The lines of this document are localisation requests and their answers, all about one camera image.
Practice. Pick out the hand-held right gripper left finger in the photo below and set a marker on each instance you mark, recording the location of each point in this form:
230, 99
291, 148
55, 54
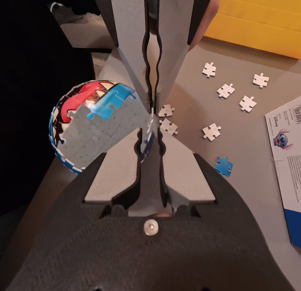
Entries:
112, 175

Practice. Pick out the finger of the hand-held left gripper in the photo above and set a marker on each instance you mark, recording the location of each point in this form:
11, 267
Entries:
129, 25
174, 25

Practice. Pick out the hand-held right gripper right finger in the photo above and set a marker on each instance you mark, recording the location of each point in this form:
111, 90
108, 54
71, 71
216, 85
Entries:
185, 175

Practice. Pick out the blue puzzle piece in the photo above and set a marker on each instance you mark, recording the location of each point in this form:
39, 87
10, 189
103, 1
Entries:
223, 166

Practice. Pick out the blue puzzle ball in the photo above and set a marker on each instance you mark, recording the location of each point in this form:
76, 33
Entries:
94, 126

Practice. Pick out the blue-and-white puzzle piece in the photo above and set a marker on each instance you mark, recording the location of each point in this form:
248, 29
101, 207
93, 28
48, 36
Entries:
152, 111

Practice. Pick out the cartoon printed puzzle box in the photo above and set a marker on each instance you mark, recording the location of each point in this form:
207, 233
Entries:
289, 166

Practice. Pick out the person's left hand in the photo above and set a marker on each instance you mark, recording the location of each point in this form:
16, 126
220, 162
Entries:
209, 18

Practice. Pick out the yellow box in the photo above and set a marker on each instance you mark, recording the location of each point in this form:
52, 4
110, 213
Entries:
258, 18

